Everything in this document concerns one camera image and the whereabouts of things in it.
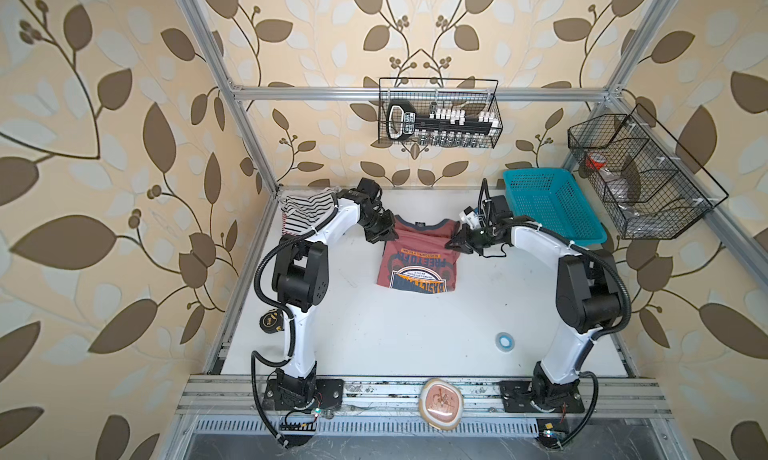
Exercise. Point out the black tool in basket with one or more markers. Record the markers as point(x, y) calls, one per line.
point(403, 121)

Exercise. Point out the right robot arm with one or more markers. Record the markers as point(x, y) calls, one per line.
point(591, 299)

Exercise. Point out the maroon tank top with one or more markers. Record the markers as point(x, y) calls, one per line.
point(417, 260)

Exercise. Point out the back wire basket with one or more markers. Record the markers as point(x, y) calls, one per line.
point(473, 95)

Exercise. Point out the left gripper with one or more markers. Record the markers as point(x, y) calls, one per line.
point(388, 228)

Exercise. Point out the blue tape roll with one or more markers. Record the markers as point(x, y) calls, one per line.
point(504, 342)

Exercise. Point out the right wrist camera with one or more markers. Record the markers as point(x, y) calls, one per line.
point(471, 218)

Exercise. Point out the black white striped tank top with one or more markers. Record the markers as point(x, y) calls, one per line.
point(303, 213)

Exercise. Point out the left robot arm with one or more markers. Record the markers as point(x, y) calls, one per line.
point(292, 279)

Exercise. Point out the right wire basket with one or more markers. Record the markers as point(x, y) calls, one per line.
point(654, 187)

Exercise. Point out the teal plastic basket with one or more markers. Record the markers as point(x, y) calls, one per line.
point(552, 197)

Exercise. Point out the pink round badge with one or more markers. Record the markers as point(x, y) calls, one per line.
point(441, 404)

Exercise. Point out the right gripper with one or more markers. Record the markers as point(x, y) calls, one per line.
point(462, 236)

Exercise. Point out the wire basket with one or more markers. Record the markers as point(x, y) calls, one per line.
point(473, 95)
point(654, 187)

